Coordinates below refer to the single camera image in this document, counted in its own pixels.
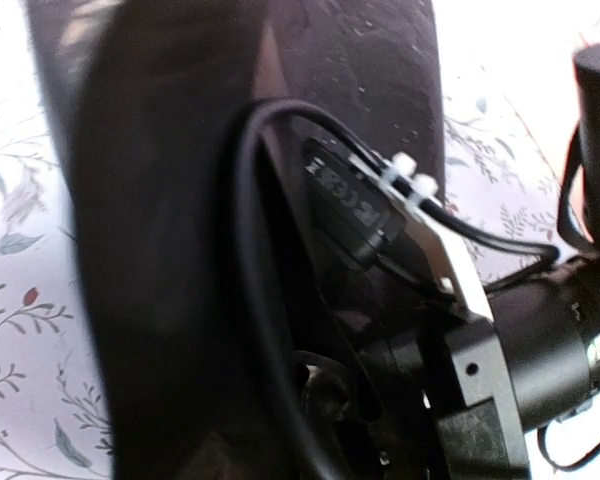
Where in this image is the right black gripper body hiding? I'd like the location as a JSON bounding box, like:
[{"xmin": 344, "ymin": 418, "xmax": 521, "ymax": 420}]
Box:
[{"xmin": 294, "ymin": 316, "xmax": 530, "ymax": 479}]

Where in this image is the black wrapping paper sheet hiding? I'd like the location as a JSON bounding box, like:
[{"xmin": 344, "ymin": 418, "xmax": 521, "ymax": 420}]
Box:
[{"xmin": 25, "ymin": 1, "xmax": 444, "ymax": 479}]

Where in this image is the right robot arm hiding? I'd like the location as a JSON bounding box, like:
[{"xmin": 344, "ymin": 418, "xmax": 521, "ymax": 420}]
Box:
[{"xmin": 298, "ymin": 44, "xmax": 600, "ymax": 479}]

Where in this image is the floral patterned tablecloth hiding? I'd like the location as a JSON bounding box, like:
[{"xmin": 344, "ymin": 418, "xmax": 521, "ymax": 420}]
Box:
[{"xmin": 0, "ymin": 1, "xmax": 600, "ymax": 479}]

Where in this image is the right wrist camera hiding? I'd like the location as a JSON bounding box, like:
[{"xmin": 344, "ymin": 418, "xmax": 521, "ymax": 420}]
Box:
[{"xmin": 302, "ymin": 139, "xmax": 494, "ymax": 320}]

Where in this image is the black camera cable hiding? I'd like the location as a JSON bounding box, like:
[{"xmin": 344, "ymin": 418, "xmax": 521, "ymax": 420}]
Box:
[{"xmin": 229, "ymin": 98, "xmax": 561, "ymax": 480}]

